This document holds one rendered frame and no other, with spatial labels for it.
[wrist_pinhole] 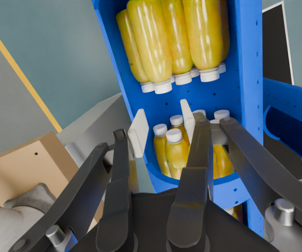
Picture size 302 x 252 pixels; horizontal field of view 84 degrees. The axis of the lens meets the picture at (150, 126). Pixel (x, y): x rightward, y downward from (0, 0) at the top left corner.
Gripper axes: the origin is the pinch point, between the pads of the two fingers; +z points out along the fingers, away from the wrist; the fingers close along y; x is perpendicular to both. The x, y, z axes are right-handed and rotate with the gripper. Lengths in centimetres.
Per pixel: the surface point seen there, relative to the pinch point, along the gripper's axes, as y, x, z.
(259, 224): 14.9, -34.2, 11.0
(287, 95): 52, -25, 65
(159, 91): -1.1, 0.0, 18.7
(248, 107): 12.8, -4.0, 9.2
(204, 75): 8.8, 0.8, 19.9
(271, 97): 49, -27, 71
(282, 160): 82, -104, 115
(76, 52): -70, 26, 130
